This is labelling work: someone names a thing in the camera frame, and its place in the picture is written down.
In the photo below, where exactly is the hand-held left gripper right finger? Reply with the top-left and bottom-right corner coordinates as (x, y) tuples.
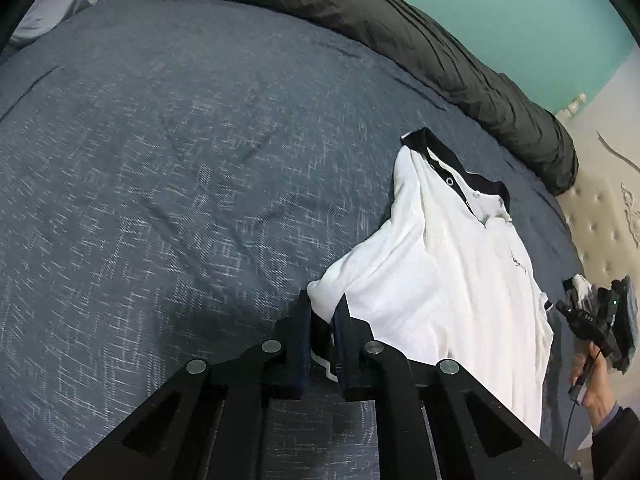
(331, 294), (581, 480)

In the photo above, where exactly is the dark grey rolled duvet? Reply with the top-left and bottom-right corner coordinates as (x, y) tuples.
(154, 0), (580, 197)

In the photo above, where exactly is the person's right hand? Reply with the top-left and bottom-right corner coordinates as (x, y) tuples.
(569, 342), (624, 429)

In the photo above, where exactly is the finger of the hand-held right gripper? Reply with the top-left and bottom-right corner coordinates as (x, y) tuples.
(555, 299), (583, 333)

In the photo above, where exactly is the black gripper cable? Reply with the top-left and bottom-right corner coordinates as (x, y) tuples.
(560, 345), (603, 461)

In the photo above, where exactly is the stack of folded clothes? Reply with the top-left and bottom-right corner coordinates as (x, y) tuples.
(565, 274), (626, 311)

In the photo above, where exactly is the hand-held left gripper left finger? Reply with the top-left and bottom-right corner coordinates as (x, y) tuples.
(62, 290), (313, 480)

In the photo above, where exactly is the bed with blue sheet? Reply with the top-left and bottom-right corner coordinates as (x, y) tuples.
(0, 0), (586, 480)

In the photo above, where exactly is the cream padded headboard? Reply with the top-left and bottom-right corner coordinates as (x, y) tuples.
(555, 92), (640, 311)

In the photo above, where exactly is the white polo shirt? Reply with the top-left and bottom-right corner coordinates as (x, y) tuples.
(306, 127), (556, 438)

